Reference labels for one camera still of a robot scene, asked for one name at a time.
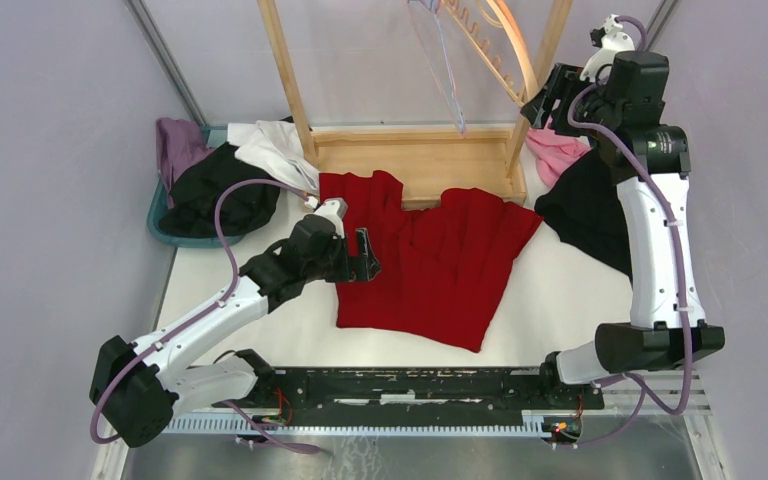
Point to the wooden hanger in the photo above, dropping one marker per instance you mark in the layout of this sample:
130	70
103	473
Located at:
461	15

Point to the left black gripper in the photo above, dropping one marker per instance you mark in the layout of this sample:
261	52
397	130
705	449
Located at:
360	268

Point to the pink garment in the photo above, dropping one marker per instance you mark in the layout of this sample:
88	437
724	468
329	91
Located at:
553	153

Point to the teal laundry basket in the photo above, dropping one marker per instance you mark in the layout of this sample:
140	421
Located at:
190	222

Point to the purple garment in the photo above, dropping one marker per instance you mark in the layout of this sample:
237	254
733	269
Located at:
180	144

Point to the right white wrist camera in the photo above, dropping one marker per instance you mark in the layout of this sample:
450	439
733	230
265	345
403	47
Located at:
610	39

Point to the black garment in basket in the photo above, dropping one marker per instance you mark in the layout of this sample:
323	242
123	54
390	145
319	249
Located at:
248	204

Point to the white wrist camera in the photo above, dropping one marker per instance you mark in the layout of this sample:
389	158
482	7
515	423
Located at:
333	210
610	39

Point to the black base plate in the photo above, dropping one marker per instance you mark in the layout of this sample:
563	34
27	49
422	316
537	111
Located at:
413	397

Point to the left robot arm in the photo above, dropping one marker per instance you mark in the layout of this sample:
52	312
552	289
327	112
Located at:
139	387

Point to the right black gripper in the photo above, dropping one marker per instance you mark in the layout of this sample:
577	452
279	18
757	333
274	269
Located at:
564	83

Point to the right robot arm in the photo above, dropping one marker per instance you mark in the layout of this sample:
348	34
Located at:
667	327

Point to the aluminium frame rail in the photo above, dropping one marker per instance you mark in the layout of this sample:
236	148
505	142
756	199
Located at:
619	396

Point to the black garment on right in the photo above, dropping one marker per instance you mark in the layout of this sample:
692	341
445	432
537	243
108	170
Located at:
584	210

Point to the wooden clothes rack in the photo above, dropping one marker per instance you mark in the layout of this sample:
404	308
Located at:
427	161

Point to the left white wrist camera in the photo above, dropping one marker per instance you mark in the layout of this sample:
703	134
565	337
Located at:
333	210

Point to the white garment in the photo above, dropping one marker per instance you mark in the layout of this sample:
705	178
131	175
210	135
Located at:
275	147

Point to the red skirt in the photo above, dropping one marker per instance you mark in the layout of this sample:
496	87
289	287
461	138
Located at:
443	270

